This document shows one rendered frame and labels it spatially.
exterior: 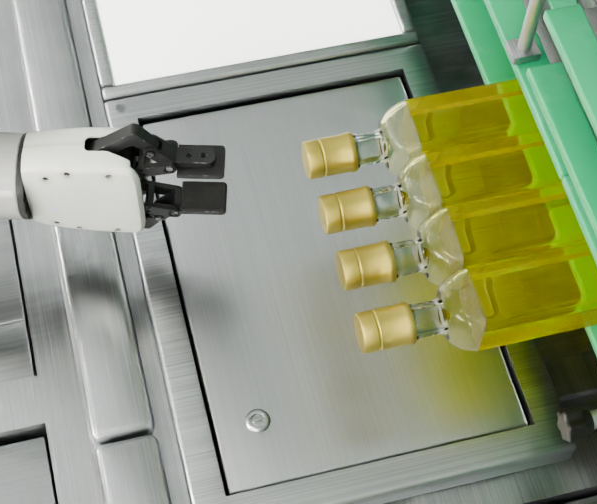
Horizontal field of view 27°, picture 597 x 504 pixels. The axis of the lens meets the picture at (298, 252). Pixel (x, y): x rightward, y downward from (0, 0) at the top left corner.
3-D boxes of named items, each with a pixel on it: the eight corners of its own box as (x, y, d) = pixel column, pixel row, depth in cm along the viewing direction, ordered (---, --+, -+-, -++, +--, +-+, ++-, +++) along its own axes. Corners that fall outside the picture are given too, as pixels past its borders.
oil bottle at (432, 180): (608, 147, 115) (386, 191, 112) (624, 109, 110) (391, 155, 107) (631, 196, 113) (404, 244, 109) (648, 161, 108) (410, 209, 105)
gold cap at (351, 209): (364, 200, 110) (315, 209, 110) (367, 177, 107) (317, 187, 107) (375, 233, 109) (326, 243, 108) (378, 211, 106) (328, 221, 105)
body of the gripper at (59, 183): (19, 243, 111) (146, 246, 111) (-2, 178, 102) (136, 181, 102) (30, 173, 115) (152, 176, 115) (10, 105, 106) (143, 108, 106)
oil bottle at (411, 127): (586, 98, 118) (368, 140, 115) (600, 59, 113) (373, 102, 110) (608, 145, 115) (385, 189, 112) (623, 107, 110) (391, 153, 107)
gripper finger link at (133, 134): (70, 173, 107) (132, 190, 109) (99, 124, 101) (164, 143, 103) (71, 161, 108) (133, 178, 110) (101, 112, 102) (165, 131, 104)
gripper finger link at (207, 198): (152, 228, 113) (226, 230, 113) (149, 209, 110) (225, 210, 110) (154, 198, 114) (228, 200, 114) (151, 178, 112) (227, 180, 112)
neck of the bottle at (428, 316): (430, 309, 105) (375, 321, 104) (435, 292, 102) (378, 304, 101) (441, 340, 103) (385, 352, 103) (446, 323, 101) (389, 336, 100)
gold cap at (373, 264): (382, 253, 107) (333, 264, 107) (386, 232, 104) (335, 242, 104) (394, 289, 106) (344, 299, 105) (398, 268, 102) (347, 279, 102)
